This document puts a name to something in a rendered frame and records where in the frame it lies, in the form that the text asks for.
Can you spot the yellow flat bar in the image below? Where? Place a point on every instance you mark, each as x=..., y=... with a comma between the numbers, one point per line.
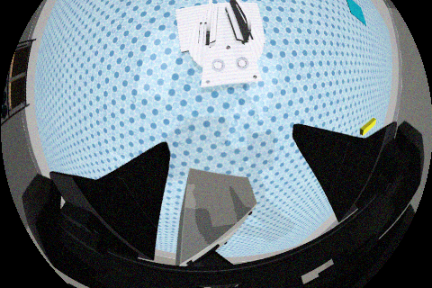
x=367, y=127

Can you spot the teal flat rectangular plate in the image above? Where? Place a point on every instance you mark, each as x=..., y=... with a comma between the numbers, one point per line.
x=356, y=11

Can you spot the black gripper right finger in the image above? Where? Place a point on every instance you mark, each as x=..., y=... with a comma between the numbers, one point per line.
x=343, y=164

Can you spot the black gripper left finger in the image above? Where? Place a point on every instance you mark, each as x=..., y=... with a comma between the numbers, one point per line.
x=128, y=200

